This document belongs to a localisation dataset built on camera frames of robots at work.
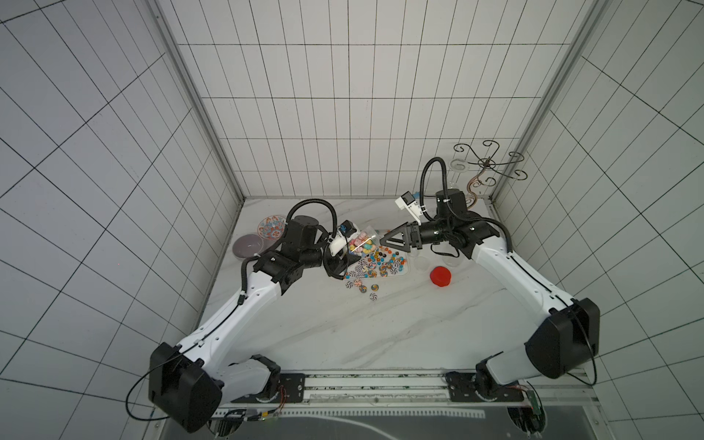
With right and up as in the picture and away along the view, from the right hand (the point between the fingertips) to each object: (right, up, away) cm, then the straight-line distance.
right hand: (386, 233), depth 73 cm
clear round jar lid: (+16, -12, +25) cm, 32 cm away
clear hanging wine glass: (+24, +21, +13) cm, 34 cm away
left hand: (-11, -6, +2) cm, 12 cm away
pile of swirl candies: (-5, -19, +20) cm, 28 cm away
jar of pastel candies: (-6, -3, -1) cm, 7 cm away
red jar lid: (+22, -16, +22) cm, 35 cm away
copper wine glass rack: (+34, +19, +15) cm, 41 cm away
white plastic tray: (+1, -12, +25) cm, 28 cm away
